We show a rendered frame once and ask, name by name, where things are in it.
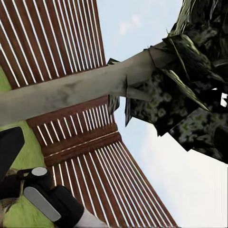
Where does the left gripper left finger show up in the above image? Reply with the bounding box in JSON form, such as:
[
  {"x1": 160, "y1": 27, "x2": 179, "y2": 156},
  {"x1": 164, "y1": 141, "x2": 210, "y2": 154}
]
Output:
[{"x1": 0, "y1": 126, "x2": 25, "y2": 182}]

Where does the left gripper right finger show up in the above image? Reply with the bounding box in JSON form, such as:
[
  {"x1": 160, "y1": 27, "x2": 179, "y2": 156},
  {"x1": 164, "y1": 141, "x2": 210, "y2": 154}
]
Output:
[{"x1": 213, "y1": 126, "x2": 228, "y2": 165}]

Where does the wicker basket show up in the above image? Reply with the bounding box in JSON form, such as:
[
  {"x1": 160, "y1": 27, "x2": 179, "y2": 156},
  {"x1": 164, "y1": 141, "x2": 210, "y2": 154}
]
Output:
[{"x1": 0, "y1": 167, "x2": 25, "y2": 228}]

